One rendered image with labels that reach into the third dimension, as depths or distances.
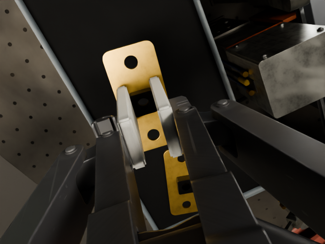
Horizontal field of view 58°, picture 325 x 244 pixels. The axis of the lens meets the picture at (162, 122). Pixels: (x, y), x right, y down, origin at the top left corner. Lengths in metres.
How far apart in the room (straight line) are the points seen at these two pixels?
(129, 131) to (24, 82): 0.65
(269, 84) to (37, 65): 0.56
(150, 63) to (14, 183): 1.61
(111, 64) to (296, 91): 0.25
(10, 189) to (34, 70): 1.12
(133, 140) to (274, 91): 0.25
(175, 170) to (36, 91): 0.53
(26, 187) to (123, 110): 1.63
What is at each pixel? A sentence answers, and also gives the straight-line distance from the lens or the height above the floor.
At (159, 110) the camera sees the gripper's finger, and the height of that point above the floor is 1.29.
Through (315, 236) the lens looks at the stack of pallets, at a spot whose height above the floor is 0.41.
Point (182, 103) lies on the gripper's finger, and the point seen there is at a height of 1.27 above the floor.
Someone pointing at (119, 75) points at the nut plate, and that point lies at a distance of 0.22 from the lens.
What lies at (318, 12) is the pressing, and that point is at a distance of 0.52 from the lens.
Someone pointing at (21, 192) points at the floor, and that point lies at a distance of 1.81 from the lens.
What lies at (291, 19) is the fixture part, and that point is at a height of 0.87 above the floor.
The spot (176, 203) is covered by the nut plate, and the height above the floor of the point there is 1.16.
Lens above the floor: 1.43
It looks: 67 degrees down
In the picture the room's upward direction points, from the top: 160 degrees clockwise
